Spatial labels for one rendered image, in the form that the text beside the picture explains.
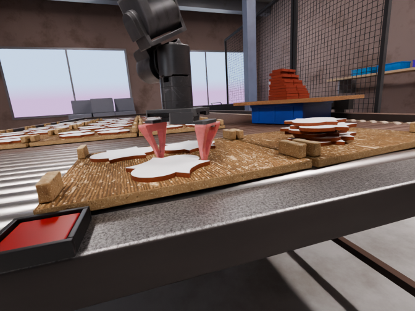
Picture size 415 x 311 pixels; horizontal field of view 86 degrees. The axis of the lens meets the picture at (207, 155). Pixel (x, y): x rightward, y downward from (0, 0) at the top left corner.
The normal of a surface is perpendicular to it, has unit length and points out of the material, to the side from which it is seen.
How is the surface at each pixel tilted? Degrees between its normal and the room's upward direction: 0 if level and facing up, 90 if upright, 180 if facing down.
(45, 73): 90
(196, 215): 0
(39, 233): 0
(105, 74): 90
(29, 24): 90
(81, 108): 90
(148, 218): 0
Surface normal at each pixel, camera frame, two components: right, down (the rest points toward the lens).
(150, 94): 0.34, 0.18
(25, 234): -0.06, -0.97
